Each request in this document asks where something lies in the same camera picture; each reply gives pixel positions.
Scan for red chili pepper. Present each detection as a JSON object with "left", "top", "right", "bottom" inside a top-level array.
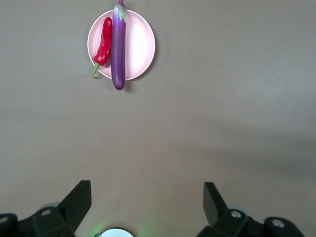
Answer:
[{"left": 86, "top": 16, "right": 113, "bottom": 78}]

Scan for pink round plate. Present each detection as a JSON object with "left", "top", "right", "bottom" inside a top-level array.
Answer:
[{"left": 87, "top": 9, "right": 156, "bottom": 81}]

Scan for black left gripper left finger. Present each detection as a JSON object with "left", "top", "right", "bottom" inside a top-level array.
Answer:
[{"left": 0, "top": 180, "right": 92, "bottom": 237}]

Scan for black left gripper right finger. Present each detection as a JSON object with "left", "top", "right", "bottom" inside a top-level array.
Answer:
[{"left": 196, "top": 182, "right": 305, "bottom": 237}]

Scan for brown table cloth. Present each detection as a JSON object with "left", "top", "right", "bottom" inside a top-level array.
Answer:
[{"left": 0, "top": 0, "right": 316, "bottom": 237}]

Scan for long purple eggplant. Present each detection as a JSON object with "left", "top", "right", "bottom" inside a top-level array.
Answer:
[{"left": 110, "top": 0, "right": 127, "bottom": 91}]

